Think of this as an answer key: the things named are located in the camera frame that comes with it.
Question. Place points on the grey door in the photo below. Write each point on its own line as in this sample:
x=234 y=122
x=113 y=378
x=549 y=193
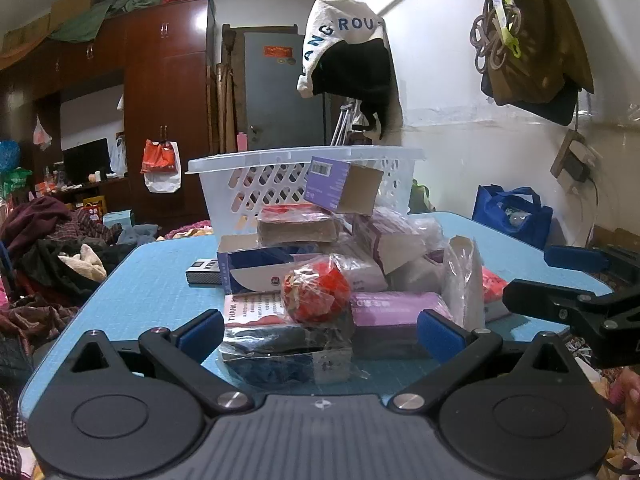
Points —
x=280 y=95

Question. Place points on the printed clear plastic bag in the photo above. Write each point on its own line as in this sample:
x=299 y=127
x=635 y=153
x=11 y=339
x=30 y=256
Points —
x=465 y=285

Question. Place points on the purple cardboard box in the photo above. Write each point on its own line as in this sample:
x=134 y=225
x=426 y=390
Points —
x=335 y=182

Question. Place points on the red pack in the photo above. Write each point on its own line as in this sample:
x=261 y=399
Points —
x=495 y=292

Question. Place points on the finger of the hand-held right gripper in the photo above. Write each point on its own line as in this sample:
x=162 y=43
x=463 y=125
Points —
x=575 y=258
x=540 y=300

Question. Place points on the pile of dark clothes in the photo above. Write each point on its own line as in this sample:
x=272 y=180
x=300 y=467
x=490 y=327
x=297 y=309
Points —
x=45 y=245

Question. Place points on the pinkish white plastic bag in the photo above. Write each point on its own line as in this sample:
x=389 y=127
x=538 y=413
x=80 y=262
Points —
x=42 y=135

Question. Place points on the brown hanging bag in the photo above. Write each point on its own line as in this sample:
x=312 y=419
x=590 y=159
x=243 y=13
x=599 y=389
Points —
x=545 y=50

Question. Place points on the white plastic basket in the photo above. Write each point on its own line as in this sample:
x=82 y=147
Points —
x=240 y=185

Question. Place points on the purple white box brown flap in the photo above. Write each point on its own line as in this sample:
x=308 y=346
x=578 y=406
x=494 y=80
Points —
x=395 y=245

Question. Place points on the blue tote bag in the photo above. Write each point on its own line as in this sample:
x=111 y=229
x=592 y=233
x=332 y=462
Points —
x=515 y=215

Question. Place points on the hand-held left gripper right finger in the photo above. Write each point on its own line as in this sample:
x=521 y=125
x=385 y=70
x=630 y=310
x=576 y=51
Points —
x=440 y=332

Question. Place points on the black hanging garment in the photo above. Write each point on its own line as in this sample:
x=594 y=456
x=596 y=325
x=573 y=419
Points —
x=360 y=75

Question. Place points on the blue white box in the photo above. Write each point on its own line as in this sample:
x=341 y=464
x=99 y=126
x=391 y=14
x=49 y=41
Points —
x=255 y=270

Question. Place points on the green cloth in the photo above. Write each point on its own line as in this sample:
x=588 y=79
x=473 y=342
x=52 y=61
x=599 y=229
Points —
x=100 y=15

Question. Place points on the red ball in clear bag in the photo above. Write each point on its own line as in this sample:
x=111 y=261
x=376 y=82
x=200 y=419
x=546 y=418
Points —
x=315 y=290

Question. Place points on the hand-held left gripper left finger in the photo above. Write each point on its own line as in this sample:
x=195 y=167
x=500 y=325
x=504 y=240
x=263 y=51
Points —
x=200 y=332

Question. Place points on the pink bottle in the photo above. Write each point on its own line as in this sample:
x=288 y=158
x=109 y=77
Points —
x=242 y=142

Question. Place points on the black pack with pink leaflet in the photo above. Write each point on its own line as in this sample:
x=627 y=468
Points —
x=280 y=340

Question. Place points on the wall power adapter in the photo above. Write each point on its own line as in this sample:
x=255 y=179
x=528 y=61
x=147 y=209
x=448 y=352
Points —
x=575 y=162

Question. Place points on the white printed cap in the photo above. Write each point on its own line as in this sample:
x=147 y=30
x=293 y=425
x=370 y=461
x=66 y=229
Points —
x=340 y=20

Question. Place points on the person's right hand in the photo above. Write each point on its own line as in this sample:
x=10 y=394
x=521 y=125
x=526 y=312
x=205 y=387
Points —
x=630 y=395

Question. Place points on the brown wooden wardrobe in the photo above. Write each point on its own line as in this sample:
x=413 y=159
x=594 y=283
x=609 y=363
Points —
x=160 y=95

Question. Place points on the red white plastic bag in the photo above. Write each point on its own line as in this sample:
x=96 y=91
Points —
x=160 y=165

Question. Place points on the brown red flat box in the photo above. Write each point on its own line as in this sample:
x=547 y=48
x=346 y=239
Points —
x=295 y=227

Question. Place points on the purple pack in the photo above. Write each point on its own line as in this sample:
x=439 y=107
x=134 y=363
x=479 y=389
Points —
x=385 y=310

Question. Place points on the black white patterned box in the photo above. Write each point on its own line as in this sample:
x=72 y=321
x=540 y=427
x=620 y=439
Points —
x=202 y=272

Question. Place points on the black television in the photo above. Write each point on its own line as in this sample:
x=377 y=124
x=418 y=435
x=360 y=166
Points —
x=86 y=160

